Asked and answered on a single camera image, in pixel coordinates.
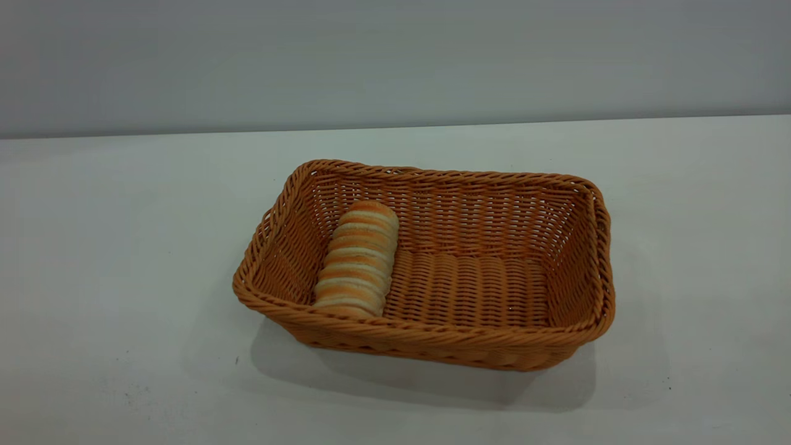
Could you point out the orange woven wicker basket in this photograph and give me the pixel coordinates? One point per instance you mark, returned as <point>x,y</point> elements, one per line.
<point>482,290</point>

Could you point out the striped bread roll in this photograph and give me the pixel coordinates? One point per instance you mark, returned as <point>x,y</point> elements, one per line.
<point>359,259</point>

